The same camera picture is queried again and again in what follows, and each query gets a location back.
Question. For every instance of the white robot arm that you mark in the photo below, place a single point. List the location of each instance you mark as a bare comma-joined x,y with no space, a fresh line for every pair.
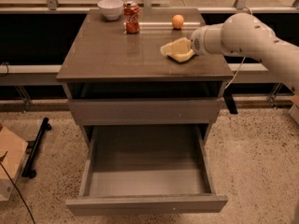
241,35

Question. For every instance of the orange ball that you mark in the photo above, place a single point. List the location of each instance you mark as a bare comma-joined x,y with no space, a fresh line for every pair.
177,21

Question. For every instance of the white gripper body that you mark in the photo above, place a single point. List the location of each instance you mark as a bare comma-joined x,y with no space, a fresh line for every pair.
198,43

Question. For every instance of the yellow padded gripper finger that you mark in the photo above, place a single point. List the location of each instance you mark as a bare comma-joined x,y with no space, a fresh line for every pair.
182,45

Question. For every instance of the grey drawer cabinet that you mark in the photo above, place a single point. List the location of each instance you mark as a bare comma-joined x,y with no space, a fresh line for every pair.
105,63

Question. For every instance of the white bowl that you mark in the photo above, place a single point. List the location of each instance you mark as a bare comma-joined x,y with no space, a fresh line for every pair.
111,9

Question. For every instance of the cardboard box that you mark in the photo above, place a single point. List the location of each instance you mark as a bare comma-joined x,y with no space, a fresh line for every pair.
12,154

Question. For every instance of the yellow sponge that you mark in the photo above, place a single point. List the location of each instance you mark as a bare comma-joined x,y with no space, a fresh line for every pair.
181,57

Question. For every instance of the closed grey upper drawer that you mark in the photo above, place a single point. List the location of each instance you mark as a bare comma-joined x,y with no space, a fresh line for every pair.
144,112

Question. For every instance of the red soda can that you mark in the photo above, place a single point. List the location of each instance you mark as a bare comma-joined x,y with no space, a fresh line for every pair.
131,15

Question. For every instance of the open grey lower drawer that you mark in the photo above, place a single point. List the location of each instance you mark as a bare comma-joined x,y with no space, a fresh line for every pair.
145,170

